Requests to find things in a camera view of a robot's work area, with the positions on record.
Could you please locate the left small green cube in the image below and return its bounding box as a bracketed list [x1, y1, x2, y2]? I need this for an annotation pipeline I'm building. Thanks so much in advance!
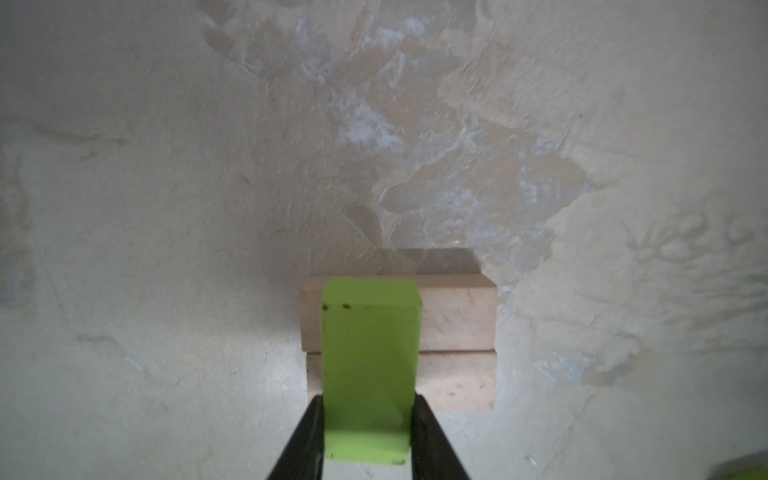
[710, 465, 768, 480]

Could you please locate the natural wood block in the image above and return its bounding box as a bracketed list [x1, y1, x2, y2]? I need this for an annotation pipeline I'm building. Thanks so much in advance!
[299, 274, 499, 353]
[306, 350, 497, 413]

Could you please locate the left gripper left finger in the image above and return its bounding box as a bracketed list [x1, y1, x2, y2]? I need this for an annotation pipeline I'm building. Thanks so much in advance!
[267, 395, 325, 480]

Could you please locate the long green block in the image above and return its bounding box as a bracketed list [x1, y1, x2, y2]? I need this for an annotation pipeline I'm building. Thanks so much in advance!
[321, 277, 423, 465]

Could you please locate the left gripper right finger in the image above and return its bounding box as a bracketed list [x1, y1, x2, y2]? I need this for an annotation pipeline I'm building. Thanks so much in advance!
[410, 394, 470, 480]

